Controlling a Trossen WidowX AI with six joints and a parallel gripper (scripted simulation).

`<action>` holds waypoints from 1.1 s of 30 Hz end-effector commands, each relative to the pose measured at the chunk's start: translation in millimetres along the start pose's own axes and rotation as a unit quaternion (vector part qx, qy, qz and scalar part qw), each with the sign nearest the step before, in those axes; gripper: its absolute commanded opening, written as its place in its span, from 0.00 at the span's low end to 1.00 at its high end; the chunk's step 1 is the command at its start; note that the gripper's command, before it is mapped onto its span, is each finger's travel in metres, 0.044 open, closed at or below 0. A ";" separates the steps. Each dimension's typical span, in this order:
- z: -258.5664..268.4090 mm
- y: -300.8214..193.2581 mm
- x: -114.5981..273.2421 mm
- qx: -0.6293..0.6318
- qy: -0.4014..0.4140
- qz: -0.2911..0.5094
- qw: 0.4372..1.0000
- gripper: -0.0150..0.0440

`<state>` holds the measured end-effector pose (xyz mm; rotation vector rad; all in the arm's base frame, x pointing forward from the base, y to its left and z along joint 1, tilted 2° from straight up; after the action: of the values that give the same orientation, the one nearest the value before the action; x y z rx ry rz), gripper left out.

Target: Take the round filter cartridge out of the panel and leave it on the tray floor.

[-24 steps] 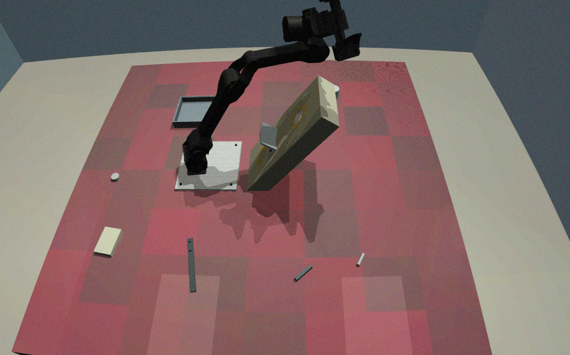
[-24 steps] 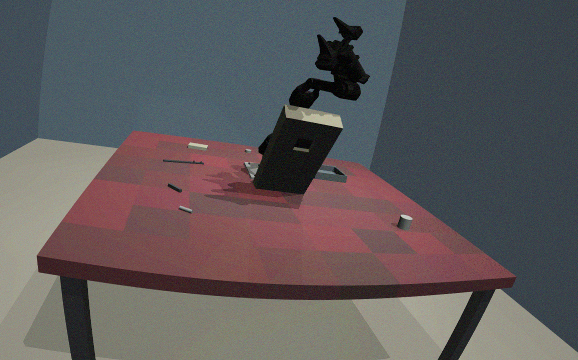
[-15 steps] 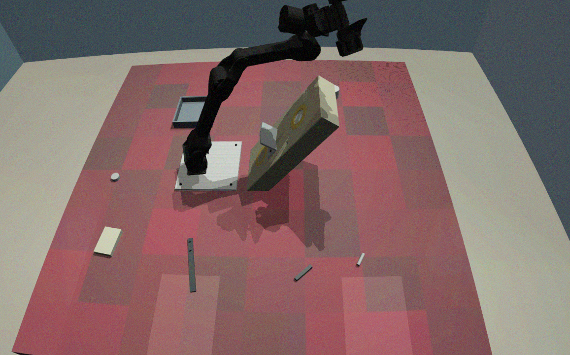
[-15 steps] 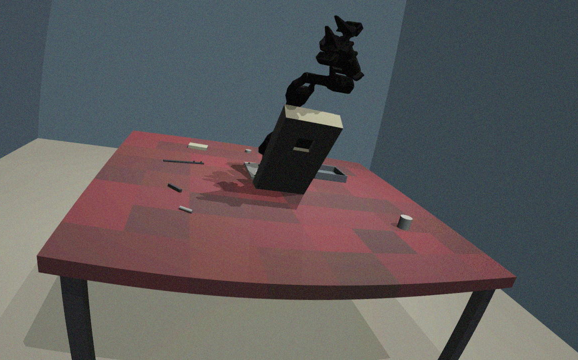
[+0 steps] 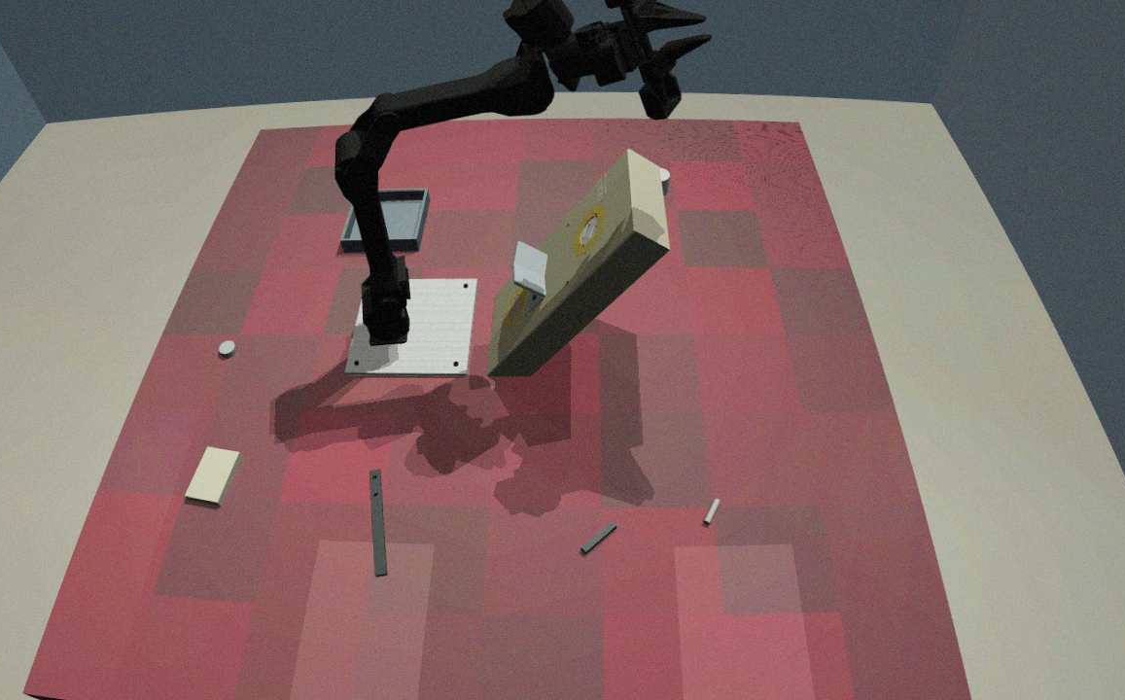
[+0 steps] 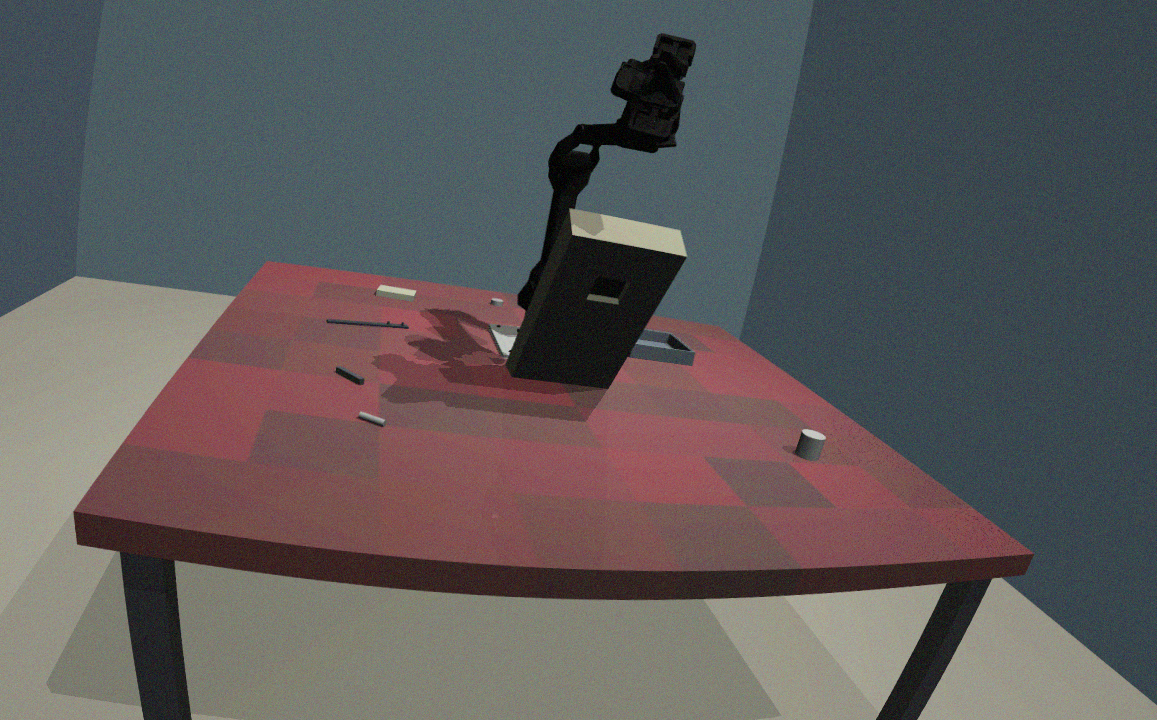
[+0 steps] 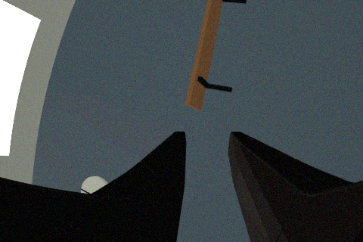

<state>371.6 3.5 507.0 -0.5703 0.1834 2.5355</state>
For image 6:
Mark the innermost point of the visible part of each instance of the pale beige flat block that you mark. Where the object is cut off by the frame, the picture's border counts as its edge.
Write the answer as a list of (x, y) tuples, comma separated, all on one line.
[(396, 293)]

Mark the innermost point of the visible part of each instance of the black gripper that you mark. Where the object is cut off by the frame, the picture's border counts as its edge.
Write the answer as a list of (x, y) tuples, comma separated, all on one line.
[(662, 94)]

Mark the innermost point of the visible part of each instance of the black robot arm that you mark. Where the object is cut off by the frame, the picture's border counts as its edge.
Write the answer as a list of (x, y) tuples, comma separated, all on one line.
[(570, 171)]

